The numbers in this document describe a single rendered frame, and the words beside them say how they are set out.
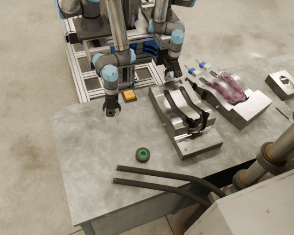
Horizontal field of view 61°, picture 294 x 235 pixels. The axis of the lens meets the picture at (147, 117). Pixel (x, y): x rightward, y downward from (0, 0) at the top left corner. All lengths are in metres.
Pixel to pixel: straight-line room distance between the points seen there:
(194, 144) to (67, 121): 0.75
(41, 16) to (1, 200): 2.46
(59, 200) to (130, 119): 1.00
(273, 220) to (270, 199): 0.05
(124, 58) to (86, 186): 0.69
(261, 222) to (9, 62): 3.01
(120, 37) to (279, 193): 0.98
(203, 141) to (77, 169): 0.70
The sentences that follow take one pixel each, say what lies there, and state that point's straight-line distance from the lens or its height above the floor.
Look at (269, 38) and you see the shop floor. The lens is 4.04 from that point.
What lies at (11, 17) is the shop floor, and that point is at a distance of 3.96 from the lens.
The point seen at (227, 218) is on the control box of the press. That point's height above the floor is 1.47.
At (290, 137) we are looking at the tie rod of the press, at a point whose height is 1.42.
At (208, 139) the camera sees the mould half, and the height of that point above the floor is 0.86.
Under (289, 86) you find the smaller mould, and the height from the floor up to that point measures 0.85.
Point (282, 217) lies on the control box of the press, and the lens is 0.71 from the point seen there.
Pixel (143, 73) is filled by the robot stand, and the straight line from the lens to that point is 2.64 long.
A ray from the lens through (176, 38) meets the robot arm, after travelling 1.49.
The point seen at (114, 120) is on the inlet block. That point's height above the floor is 0.83.
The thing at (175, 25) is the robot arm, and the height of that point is 1.18.
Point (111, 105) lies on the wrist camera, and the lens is 1.36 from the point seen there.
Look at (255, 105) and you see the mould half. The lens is 1.68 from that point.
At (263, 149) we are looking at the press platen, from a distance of 1.01.
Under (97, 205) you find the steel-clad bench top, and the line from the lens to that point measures 1.32.
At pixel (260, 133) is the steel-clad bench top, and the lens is 1.71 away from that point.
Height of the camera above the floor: 2.06
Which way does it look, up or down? 54 degrees down
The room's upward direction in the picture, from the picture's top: 8 degrees clockwise
